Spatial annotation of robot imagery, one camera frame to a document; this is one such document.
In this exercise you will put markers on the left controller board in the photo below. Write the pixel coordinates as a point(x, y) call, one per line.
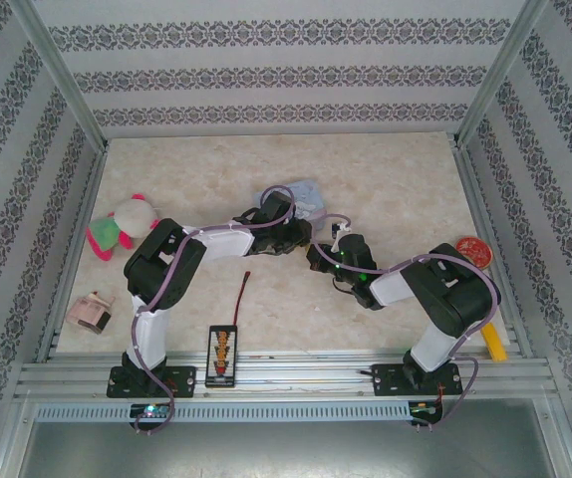
point(150, 411)

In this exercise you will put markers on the pink and white plush toy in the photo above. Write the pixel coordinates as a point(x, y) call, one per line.
point(134, 216)

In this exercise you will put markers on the controller board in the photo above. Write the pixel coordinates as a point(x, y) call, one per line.
point(150, 411)
point(423, 409)

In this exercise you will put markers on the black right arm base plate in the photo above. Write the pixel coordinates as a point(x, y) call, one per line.
point(388, 381)

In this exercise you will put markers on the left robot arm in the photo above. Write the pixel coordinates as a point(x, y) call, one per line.
point(161, 279)

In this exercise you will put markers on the aluminium side rail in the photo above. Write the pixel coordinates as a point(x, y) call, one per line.
point(490, 224)
point(74, 249)

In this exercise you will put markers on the right controller board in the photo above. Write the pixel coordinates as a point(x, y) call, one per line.
point(423, 409)

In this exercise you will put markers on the blue cartoon tin box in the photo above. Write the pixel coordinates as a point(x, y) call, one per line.
point(308, 196)

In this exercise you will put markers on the aluminium frame post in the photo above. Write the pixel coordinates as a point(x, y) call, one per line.
point(502, 70)
point(57, 70)

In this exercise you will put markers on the red tape roll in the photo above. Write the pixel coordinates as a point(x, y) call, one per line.
point(473, 249)

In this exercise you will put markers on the yellow block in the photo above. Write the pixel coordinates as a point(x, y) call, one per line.
point(495, 343)

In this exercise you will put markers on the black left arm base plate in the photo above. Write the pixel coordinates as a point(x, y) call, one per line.
point(181, 381)

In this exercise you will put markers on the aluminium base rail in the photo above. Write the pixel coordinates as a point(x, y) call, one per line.
point(291, 373)

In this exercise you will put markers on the small pink carton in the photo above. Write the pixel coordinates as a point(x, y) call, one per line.
point(86, 312)

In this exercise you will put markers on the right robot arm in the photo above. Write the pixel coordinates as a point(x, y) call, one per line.
point(445, 294)

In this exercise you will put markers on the black charger board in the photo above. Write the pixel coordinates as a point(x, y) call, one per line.
point(221, 356)

